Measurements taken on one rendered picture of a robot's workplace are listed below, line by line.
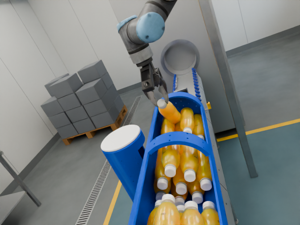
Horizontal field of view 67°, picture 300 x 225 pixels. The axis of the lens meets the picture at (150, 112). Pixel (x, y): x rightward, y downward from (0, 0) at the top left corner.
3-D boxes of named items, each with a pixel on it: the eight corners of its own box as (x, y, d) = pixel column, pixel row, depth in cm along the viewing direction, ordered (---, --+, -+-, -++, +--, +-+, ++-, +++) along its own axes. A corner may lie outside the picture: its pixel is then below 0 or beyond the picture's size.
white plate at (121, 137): (108, 156, 131) (109, 158, 131) (147, 130, 140) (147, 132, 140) (95, 142, 155) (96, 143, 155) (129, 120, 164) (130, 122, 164)
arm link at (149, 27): (153, -1, 72) (136, 7, 83) (136, 30, 71) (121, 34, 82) (173, 18, 77) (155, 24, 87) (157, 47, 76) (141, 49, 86)
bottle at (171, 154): (183, 139, 96) (184, 169, 79) (172, 148, 99) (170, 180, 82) (171, 129, 94) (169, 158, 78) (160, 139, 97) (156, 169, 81)
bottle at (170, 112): (183, 114, 115) (172, 100, 99) (177, 126, 115) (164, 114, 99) (172, 108, 119) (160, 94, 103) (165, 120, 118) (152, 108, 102)
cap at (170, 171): (178, 169, 80) (178, 172, 78) (170, 175, 82) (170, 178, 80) (170, 163, 79) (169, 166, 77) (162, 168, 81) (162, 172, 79)
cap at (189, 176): (189, 179, 82) (190, 183, 80) (181, 173, 81) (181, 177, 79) (197, 173, 80) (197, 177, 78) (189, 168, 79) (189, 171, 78)
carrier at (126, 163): (164, 251, 165) (193, 224, 174) (108, 158, 131) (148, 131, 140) (146, 226, 189) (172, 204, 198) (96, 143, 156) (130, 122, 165)
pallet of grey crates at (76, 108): (127, 110, 491) (102, 58, 445) (117, 130, 421) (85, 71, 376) (81, 125, 527) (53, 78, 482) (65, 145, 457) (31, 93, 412)
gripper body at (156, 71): (164, 78, 102) (153, 53, 97) (162, 85, 94) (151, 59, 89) (148, 84, 104) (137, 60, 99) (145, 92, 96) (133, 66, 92)
